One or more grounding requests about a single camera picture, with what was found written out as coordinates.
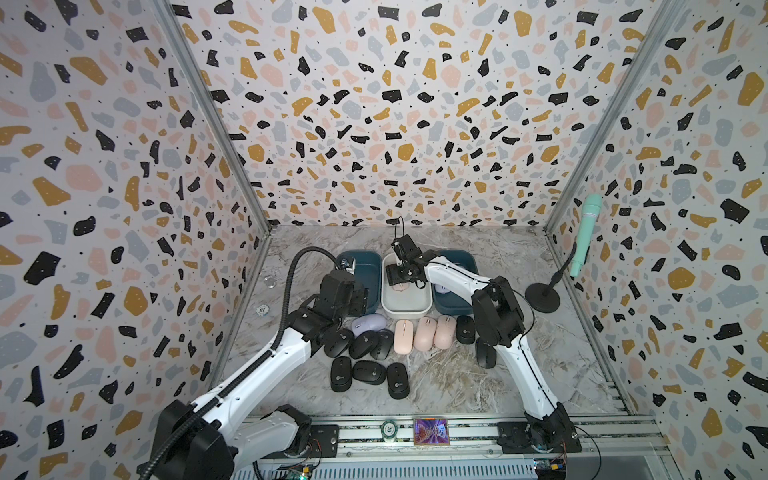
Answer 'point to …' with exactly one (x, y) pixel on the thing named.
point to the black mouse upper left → (338, 342)
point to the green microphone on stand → (545, 297)
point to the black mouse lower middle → (370, 372)
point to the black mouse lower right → (397, 381)
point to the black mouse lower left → (341, 374)
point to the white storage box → (404, 299)
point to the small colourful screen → (432, 431)
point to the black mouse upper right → (383, 344)
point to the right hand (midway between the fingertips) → (399, 273)
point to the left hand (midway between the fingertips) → (359, 286)
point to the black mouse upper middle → (363, 343)
